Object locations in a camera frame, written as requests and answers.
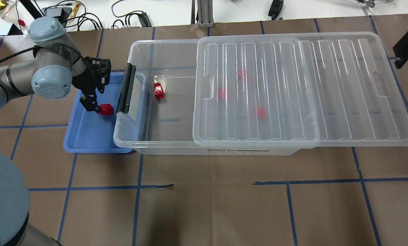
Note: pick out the black box handle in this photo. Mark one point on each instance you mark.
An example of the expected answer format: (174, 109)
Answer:
(124, 99)

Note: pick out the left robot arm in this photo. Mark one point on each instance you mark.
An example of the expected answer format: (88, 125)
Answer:
(56, 67)

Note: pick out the red block with white mark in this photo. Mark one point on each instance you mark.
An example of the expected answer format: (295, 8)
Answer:
(158, 91)

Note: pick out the blue plastic tray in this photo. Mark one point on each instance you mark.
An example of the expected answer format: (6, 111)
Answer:
(89, 132)

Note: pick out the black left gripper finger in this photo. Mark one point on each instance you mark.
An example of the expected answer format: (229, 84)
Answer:
(91, 104)
(82, 101)

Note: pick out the clear plastic storage box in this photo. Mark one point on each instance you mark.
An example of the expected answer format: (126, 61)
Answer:
(168, 122)

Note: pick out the aluminium profile post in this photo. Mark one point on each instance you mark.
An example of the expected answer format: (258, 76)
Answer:
(205, 13)

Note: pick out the clear plastic box lid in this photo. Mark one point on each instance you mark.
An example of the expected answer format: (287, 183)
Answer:
(328, 89)

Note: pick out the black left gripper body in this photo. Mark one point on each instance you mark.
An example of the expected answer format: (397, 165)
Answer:
(84, 83)

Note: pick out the black power adapter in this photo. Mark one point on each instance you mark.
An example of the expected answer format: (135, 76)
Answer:
(60, 13)

